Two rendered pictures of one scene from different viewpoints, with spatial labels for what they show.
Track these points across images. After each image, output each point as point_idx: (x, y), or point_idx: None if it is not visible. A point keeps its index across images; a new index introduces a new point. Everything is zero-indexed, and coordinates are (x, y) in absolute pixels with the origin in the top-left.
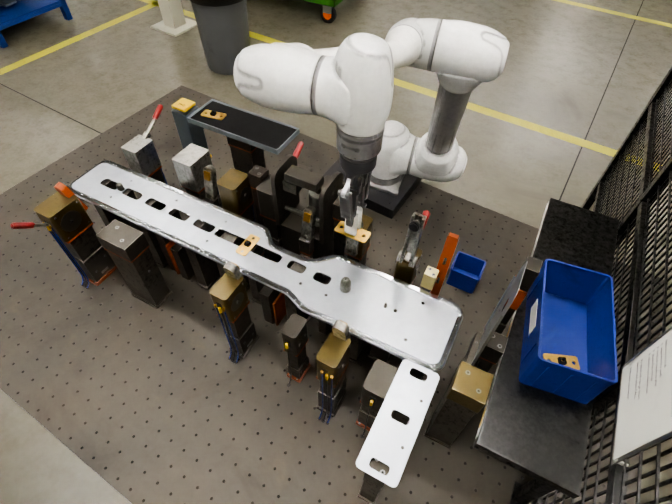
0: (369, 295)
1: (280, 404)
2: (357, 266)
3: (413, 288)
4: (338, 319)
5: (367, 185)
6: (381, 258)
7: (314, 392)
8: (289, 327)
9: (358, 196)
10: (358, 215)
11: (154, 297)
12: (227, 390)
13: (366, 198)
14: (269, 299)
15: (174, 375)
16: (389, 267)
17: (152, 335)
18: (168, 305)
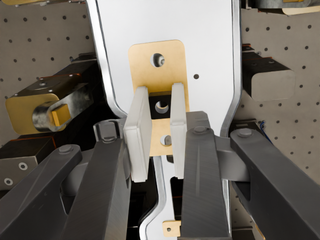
0: (150, 7)
1: (285, 46)
2: (108, 65)
3: None
4: (229, 27)
5: (26, 208)
6: (22, 62)
7: (251, 20)
8: (279, 89)
9: (121, 193)
10: (143, 121)
11: (252, 239)
12: (297, 108)
13: (71, 147)
14: None
15: (308, 163)
16: (26, 43)
17: None
18: (242, 220)
